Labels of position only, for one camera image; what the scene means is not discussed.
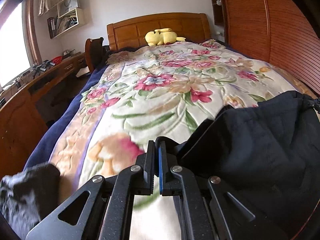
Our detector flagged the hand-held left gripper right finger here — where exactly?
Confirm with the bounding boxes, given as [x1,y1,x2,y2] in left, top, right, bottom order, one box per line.
[156,136,292,240]

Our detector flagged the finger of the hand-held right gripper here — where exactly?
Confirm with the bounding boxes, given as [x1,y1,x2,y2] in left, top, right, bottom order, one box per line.
[304,98,320,110]

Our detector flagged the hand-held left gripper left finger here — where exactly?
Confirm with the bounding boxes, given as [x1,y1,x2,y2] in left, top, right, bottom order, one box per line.
[25,140,157,240]

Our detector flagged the black double-breasted coat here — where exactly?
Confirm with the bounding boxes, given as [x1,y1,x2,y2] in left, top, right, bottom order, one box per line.
[179,91,320,240]

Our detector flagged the floral blanket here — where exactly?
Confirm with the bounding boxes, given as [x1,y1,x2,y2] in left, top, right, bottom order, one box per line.
[24,39,313,240]

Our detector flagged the wooden slatted wardrobe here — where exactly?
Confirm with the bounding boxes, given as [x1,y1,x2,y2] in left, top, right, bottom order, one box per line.
[207,0,320,98]

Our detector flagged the crumpled dark cloth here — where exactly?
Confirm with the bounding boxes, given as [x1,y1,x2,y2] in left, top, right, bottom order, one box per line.
[0,163,61,240]

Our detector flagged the wooden chair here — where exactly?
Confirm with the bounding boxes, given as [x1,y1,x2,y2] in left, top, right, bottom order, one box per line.
[84,37,105,73]

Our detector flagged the yellow plush toy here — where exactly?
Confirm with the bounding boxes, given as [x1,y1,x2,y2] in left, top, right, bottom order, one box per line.
[144,28,186,47]

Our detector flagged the wooden bed headboard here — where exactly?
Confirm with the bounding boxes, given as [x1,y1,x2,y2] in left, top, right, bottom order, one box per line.
[107,12,211,52]

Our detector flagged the wooden desk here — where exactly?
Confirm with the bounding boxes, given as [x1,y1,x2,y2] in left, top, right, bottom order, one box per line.
[0,51,88,178]

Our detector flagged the black devices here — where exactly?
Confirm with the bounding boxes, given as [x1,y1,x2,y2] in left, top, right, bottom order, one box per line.
[32,60,54,74]

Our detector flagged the white paper bag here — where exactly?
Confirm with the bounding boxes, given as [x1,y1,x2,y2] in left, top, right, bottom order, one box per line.
[59,0,79,13]

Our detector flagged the window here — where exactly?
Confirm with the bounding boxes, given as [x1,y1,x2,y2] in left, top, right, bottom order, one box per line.
[0,0,42,90]

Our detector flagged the white wall shelf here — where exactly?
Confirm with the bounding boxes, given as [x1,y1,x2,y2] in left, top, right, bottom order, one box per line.
[47,0,89,39]

